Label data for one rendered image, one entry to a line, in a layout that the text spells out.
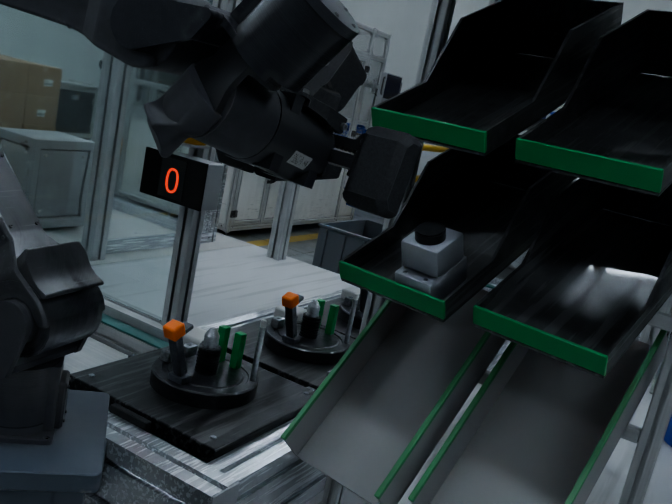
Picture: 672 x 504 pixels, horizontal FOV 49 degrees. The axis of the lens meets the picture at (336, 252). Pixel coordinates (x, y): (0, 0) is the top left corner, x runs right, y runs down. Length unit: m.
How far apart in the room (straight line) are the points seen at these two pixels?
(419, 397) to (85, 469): 0.37
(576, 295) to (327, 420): 0.30
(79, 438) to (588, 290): 0.50
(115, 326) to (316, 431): 0.50
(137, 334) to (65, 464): 0.60
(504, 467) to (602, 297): 0.20
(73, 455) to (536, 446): 0.44
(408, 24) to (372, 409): 11.92
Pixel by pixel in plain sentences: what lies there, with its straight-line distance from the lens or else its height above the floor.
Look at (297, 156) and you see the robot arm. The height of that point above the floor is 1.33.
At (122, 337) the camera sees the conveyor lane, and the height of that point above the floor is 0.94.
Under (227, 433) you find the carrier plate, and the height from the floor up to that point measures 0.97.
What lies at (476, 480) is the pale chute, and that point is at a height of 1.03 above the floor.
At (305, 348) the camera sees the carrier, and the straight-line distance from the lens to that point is 1.13.
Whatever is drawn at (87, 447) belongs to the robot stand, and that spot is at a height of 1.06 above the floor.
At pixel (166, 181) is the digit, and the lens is 1.12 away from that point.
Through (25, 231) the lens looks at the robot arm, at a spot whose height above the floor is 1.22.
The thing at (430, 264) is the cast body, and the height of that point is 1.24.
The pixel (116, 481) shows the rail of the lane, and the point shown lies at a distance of 0.88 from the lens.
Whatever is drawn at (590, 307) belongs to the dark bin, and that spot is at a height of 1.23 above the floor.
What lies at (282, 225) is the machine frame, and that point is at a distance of 2.17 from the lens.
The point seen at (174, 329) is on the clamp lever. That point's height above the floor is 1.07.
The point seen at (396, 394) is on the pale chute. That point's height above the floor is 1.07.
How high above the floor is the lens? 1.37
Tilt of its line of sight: 12 degrees down
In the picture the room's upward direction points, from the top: 12 degrees clockwise
